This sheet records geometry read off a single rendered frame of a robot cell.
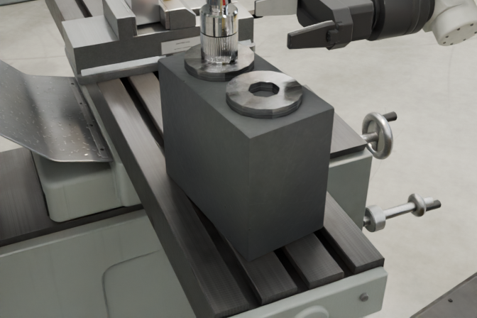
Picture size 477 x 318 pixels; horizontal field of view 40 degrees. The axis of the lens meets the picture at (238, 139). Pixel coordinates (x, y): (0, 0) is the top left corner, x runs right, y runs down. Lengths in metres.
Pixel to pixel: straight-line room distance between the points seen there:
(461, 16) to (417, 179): 1.69
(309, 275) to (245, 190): 0.14
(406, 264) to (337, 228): 1.35
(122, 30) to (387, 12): 0.51
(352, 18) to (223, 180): 0.26
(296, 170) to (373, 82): 2.41
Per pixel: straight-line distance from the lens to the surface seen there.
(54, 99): 1.30
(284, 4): 0.90
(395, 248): 2.26
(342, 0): 0.86
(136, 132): 1.06
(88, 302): 1.34
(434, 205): 1.64
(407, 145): 2.75
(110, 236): 1.24
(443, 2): 0.92
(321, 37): 0.82
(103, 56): 1.21
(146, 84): 1.19
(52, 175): 1.18
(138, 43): 1.22
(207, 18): 0.80
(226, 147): 0.76
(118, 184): 1.17
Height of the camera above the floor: 1.53
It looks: 34 degrees down
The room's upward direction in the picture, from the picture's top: straight up
